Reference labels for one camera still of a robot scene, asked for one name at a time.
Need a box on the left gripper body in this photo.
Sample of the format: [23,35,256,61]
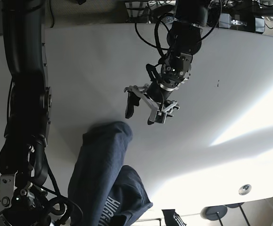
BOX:
[136,83,170,124]

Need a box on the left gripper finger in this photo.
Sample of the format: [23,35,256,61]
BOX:
[166,100,180,117]
[124,85,146,94]

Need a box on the navy blue T-shirt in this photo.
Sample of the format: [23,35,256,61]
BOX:
[68,121,153,226]

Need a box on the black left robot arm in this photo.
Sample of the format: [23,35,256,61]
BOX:
[124,0,208,125]

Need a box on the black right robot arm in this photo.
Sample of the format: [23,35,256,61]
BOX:
[0,0,80,226]

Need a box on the left black floor stand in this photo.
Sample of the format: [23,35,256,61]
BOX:
[200,205,228,226]

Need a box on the black floor stand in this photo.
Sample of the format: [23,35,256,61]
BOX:
[226,202,250,226]
[200,205,228,226]

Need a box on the right black floor stand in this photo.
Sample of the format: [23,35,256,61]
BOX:
[226,202,250,226]

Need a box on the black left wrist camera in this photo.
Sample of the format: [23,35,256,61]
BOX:
[125,91,141,119]

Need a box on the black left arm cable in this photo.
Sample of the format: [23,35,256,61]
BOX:
[134,0,223,64]

